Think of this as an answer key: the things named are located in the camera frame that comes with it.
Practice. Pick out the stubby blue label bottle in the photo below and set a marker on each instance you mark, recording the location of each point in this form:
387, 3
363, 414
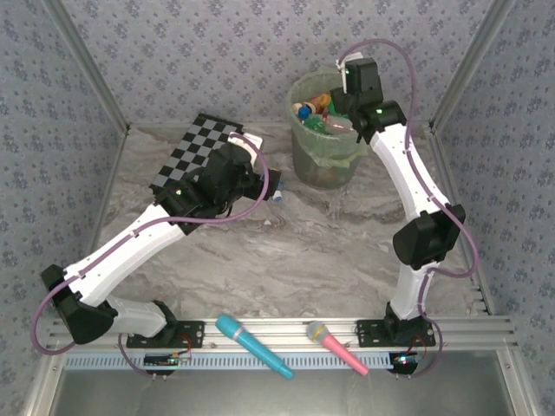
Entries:
279, 196

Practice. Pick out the pink label bottle red cap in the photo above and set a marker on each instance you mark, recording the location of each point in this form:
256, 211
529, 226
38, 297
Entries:
340, 125

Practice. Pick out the green bottle orange cap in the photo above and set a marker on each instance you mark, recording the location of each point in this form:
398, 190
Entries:
323, 100

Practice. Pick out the green bottle yellow cap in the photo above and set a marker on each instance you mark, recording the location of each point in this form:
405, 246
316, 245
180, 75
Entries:
314, 125

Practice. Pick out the clear bottle blue cap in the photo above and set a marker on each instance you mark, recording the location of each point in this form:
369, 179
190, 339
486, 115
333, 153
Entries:
304, 113

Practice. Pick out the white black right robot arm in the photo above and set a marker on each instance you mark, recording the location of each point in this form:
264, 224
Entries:
407, 173

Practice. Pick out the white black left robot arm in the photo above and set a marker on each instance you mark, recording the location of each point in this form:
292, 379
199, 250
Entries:
130, 247

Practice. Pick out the green plastic bin liner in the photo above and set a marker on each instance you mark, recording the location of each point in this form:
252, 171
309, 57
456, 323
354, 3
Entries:
342, 158

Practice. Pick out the translucent green bucket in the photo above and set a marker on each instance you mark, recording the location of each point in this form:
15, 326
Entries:
312, 169

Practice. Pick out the black grey chess board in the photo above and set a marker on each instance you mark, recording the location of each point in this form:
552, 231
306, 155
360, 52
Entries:
195, 138

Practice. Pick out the teal toy microphone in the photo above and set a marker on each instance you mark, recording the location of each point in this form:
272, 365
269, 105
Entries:
243, 340

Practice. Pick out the pink toy microphone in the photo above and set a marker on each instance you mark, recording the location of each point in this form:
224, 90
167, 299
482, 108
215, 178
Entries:
336, 346

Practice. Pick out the grey metal panel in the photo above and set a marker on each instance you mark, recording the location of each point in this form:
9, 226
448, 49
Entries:
260, 394

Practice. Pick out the aluminium frame post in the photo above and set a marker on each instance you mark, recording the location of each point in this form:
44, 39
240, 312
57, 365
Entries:
90, 65
469, 65

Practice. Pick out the aluminium side rail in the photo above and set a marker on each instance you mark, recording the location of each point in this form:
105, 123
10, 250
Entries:
451, 190
111, 173

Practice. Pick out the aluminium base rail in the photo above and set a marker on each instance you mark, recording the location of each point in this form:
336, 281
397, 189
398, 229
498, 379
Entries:
282, 331

